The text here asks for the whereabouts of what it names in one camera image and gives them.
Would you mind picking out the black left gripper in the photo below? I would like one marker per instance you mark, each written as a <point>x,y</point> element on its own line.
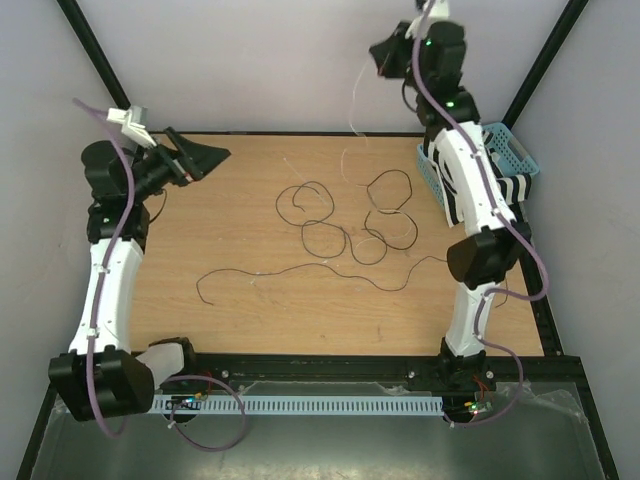
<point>194,160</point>

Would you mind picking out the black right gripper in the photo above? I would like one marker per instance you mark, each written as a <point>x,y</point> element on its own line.
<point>386,53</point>

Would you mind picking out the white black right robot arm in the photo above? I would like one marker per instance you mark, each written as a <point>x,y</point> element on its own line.
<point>453,144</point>

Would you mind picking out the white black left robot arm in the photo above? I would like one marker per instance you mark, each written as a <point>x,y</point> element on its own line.
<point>99,377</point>

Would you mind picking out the light blue perforated basket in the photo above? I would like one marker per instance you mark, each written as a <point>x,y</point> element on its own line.
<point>510,150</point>

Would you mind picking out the black white striped cloth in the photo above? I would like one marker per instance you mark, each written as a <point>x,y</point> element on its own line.
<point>515,187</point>

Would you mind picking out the grey metal front plate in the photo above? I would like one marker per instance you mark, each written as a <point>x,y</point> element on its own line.
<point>545,436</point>

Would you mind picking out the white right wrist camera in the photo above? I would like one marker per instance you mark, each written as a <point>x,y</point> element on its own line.
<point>427,10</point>

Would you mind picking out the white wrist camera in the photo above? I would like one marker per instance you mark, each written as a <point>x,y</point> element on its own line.
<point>427,10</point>
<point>133,125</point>

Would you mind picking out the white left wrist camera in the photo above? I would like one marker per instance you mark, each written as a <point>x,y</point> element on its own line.
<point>133,125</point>

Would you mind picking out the black cage frame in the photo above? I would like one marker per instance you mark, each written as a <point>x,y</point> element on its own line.
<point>554,367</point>

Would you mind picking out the white slotted cable duct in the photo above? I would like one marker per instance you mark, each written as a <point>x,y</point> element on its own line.
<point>255,405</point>

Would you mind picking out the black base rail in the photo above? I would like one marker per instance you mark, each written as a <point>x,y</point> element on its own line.
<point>416,373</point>

